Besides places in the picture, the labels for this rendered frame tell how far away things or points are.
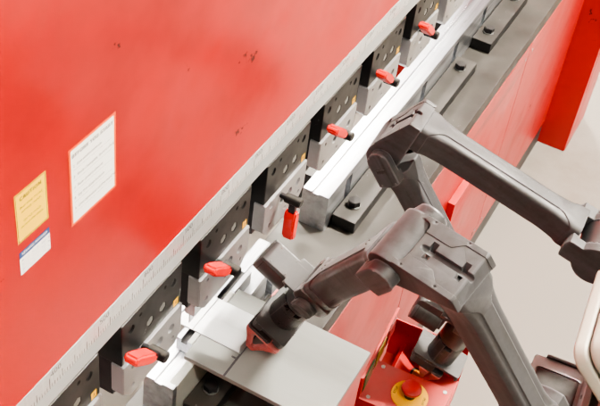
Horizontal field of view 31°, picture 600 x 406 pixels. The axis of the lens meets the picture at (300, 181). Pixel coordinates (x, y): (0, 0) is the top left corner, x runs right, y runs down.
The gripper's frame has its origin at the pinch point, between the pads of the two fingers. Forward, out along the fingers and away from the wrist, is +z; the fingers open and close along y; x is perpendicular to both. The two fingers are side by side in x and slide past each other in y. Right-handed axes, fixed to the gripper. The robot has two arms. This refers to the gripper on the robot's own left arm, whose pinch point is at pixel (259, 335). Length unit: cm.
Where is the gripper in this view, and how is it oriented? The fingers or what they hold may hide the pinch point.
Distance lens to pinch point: 185.4
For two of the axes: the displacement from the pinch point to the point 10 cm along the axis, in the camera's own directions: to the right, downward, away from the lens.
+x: 7.2, 6.9, 0.3
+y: -4.9, 5.4, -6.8
